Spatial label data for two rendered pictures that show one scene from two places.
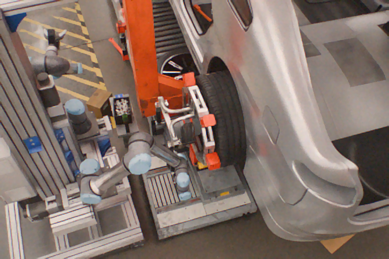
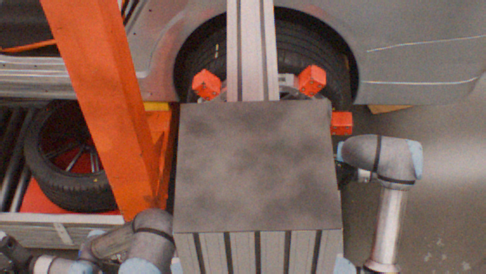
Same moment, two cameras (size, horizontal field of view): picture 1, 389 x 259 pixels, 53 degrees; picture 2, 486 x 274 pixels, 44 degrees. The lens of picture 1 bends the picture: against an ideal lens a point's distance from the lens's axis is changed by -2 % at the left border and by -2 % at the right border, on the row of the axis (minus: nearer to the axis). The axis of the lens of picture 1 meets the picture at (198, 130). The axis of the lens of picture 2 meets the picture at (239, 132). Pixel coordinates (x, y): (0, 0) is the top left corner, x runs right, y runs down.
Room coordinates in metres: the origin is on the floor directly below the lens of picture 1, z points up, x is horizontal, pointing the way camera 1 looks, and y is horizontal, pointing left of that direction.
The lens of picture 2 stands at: (1.13, 1.46, 2.80)
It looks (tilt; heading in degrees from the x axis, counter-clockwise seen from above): 52 degrees down; 295
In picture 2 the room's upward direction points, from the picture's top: 3 degrees counter-clockwise
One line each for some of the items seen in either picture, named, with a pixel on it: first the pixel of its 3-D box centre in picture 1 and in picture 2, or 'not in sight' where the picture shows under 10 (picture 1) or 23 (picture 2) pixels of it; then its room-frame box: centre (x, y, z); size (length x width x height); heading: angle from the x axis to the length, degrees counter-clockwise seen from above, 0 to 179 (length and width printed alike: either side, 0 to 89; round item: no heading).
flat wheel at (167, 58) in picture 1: (188, 80); (95, 146); (2.56, 0.11, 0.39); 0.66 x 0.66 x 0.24
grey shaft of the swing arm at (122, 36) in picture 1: (123, 40); not in sight; (3.18, 0.82, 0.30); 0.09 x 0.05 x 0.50; 19
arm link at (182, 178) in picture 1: (182, 179); not in sight; (1.18, 0.08, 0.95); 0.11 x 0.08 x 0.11; 10
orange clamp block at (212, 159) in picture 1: (212, 161); (340, 123); (1.38, -0.10, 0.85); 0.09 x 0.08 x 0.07; 19
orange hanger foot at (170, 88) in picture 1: (189, 85); (151, 127); (2.19, 0.09, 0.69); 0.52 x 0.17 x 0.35; 109
